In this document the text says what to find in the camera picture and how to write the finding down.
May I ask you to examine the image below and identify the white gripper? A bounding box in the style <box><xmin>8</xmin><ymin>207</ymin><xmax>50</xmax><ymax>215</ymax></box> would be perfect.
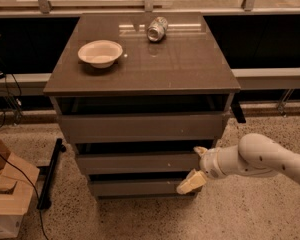
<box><xmin>176</xmin><ymin>146</ymin><xmax>226</xmax><ymax>194</ymax></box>

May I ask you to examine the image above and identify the grey drawer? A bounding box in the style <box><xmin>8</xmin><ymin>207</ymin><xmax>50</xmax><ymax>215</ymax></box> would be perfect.
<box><xmin>59</xmin><ymin>113</ymin><xmax>230</xmax><ymax>144</ymax></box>
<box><xmin>87</xmin><ymin>177</ymin><xmax>205</xmax><ymax>198</ymax></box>
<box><xmin>76</xmin><ymin>152</ymin><xmax>200</xmax><ymax>175</ymax></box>

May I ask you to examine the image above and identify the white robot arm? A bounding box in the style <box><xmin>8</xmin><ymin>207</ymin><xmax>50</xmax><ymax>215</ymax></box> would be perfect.
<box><xmin>176</xmin><ymin>133</ymin><xmax>300</xmax><ymax>194</ymax></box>

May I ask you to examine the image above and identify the grey top drawer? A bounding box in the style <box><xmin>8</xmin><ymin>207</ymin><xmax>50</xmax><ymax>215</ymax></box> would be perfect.
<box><xmin>59</xmin><ymin>113</ymin><xmax>230</xmax><ymax>144</ymax></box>

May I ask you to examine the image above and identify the grey drawer cabinet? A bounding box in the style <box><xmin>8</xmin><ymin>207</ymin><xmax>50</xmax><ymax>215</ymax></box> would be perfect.
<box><xmin>44</xmin><ymin>13</ymin><xmax>240</xmax><ymax>184</ymax></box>

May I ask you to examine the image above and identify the grey bottom drawer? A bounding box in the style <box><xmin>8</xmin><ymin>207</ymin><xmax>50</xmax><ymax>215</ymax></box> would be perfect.
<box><xmin>87</xmin><ymin>177</ymin><xmax>205</xmax><ymax>198</ymax></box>

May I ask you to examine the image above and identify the crushed soda can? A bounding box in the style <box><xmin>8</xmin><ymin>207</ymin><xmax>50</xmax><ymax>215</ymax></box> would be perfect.
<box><xmin>147</xmin><ymin>17</ymin><xmax>168</xmax><ymax>42</ymax></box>

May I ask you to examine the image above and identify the white paper bowl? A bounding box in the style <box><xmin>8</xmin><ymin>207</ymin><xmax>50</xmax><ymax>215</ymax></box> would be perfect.
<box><xmin>78</xmin><ymin>40</ymin><xmax>123</xmax><ymax>69</ymax></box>

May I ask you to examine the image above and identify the black metal stand leg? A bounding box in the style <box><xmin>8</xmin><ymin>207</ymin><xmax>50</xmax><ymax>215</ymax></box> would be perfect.
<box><xmin>37</xmin><ymin>138</ymin><xmax>66</xmax><ymax>210</ymax></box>

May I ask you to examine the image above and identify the cardboard box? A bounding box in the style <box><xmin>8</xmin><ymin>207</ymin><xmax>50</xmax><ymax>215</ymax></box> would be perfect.
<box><xmin>0</xmin><ymin>139</ymin><xmax>39</xmax><ymax>239</ymax></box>

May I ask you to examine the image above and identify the black bracket behind cabinet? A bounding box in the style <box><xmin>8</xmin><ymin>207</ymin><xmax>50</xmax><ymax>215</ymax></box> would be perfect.
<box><xmin>231</xmin><ymin>97</ymin><xmax>246</xmax><ymax>123</ymax></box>

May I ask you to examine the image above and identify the metal railing bracket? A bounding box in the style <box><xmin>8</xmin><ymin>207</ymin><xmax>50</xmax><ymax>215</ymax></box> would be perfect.
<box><xmin>277</xmin><ymin>89</ymin><xmax>294</xmax><ymax>117</ymax></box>

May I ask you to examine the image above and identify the black cable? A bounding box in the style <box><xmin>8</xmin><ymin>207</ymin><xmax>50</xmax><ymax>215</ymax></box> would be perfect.
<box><xmin>0</xmin><ymin>143</ymin><xmax>50</xmax><ymax>240</ymax></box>

